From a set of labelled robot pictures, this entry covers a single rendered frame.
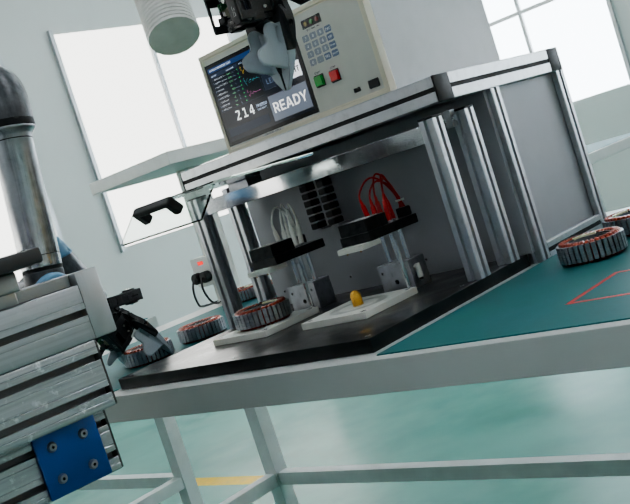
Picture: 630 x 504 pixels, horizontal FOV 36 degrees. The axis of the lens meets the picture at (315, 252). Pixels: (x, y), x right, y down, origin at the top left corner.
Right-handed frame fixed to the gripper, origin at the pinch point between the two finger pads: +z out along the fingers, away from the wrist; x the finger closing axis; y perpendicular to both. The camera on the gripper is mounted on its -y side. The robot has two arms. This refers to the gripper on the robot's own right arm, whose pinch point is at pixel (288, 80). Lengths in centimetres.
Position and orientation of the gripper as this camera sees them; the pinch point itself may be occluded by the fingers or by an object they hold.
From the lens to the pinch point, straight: 138.0
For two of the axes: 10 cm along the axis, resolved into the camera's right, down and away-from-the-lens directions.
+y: -7.3, 2.8, -6.2
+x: 6.1, -1.4, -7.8
